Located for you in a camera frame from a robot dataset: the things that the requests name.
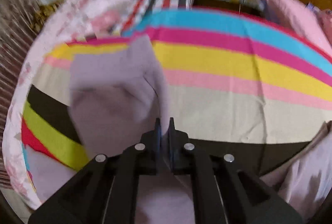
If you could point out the pink floral quilt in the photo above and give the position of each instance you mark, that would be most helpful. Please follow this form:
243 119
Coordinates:
71 23

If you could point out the floral striped curtain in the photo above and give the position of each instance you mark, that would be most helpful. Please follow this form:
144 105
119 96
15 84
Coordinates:
17 37

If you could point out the pink blanket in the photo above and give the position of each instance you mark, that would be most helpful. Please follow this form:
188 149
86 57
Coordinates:
307 21

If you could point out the yellow brown patterned cloth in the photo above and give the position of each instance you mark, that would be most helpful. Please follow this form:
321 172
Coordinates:
43 14

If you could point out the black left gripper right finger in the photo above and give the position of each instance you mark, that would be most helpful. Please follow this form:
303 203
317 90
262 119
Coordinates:
222 191

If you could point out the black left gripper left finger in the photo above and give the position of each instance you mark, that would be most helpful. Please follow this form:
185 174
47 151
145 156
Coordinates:
104 190

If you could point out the lavender fleece pants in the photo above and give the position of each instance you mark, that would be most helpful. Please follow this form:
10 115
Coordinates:
115 98

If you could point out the rainbow striped bed sheet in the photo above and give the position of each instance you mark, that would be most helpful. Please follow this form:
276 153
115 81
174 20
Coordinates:
237 85

